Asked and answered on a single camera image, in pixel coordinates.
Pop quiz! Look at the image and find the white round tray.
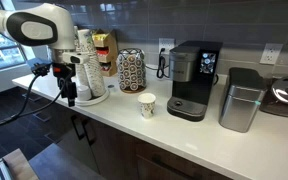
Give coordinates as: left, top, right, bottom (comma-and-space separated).
73, 87, 111, 107

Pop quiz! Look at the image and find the black round appliance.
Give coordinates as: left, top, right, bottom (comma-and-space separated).
259, 75, 288, 118

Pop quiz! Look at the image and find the black cabinet door handle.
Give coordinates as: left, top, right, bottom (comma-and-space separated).
70, 114, 86, 141
81, 117, 97, 146

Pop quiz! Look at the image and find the stainless steel bin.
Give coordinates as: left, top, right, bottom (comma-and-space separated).
218, 67, 268, 134

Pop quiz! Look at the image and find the wooden table top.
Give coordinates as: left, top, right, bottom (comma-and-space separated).
2, 148, 40, 180

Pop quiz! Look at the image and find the wire coffee pod holder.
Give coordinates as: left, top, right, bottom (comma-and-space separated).
116, 47, 148, 94

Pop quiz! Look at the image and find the white wall outlet with plug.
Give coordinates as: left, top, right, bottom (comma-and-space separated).
158, 37, 176, 56

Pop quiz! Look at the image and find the patterned white paper cup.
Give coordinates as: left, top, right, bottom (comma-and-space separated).
137, 92, 157, 120

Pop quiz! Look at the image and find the tall leaning paper cup stack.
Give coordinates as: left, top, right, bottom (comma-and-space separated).
77, 28, 107, 98

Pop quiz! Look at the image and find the black coiled power cord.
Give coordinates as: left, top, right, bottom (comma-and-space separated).
145, 47, 171, 80

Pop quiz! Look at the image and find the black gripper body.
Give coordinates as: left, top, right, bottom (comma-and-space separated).
52, 62, 78, 100

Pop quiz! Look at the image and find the small white lid stack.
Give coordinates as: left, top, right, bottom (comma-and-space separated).
76, 84, 93, 102

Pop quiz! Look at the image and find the dark gray bench top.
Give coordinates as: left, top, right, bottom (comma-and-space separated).
28, 143, 106, 180

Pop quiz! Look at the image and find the black espresso machine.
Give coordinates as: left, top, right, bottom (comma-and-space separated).
166, 40, 224, 122

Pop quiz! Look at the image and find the white empty wall outlet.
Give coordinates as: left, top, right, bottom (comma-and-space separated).
259, 42, 284, 66

